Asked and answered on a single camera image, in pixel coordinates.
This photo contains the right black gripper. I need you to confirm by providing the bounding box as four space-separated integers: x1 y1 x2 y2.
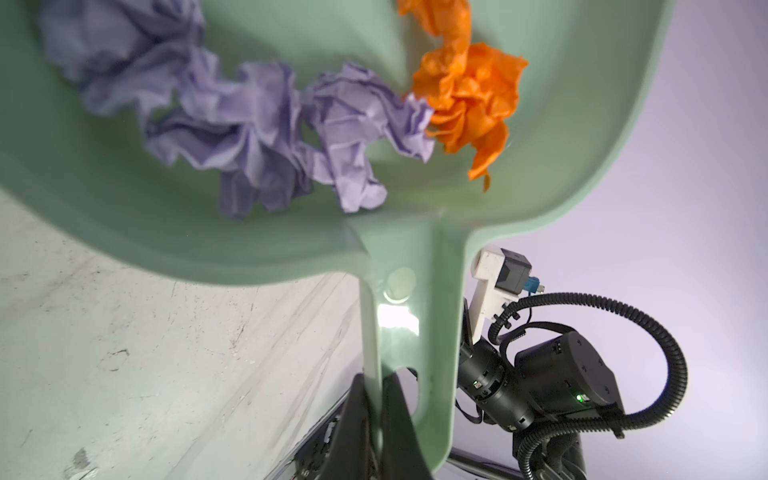
457 301 535 432

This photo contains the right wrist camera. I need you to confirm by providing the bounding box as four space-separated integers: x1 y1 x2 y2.
467 245 544 344

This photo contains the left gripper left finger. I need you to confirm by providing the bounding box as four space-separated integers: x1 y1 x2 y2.
319 374 370 480

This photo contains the green dustpan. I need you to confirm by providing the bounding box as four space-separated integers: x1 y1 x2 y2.
1 1 673 469

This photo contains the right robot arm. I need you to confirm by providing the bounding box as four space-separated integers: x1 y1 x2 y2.
457 292 688 479

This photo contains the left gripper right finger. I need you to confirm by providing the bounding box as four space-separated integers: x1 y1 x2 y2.
380 373 432 480

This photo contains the purple paper scrap centre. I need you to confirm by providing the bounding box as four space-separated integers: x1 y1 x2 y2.
39 1 313 218

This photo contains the orange paper scrap near dustpan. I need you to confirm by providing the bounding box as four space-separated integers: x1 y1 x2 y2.
397 0 529 190

